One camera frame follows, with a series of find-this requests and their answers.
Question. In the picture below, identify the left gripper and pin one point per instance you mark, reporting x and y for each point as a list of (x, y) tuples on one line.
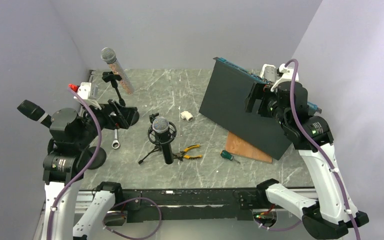
[(123, 117)]

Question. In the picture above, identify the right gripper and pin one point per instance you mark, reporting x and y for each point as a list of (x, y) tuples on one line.
[(260, 91)]

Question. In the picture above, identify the black round-base clip stand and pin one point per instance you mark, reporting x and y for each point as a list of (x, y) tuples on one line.
[(120, 99)]

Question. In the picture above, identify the black tripod shock mount stand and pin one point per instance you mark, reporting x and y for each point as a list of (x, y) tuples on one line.
[(152, 137)]

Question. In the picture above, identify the black microphone silver grille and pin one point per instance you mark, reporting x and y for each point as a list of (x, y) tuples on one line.
[(161, 128)]

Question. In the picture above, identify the glitter microphone silver grille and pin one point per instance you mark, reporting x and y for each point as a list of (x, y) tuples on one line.
[(108, 55)]

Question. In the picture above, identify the white PVC elbow fitting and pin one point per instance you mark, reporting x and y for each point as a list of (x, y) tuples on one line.
[(186, 115)]

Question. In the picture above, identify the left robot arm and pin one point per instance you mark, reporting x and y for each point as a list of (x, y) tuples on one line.
[(70, 154)]

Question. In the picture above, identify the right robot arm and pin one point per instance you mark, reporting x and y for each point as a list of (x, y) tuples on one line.
[(333, 213)]

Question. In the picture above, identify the black foam-head microphone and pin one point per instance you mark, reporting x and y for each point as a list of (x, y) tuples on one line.
[(35, 113)]

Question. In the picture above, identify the silver ratchet wrench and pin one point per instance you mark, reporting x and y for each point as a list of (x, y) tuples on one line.
[(115, 143)]

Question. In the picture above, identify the dark teal-edged board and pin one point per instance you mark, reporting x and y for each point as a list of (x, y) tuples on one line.
[(224, 104)]

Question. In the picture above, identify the brown wooden block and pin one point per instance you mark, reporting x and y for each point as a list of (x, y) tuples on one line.
[(239, 147)]

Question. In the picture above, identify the white bracket behind board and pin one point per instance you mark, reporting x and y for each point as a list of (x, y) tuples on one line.
[(268, 72)]

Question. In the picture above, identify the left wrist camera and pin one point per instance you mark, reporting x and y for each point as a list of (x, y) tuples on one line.
[(88, 92)]

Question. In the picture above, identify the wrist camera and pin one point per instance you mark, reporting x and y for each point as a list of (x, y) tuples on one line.
[(88, 92), (283, 74)]

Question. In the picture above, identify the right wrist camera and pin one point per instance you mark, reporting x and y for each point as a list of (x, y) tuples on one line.
[(283, 74)]

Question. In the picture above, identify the green handle screwdriver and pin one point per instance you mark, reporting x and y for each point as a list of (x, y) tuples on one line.
[(228, 156)]

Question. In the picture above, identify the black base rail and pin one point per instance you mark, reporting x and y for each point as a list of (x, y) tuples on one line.
[(188, 204)]

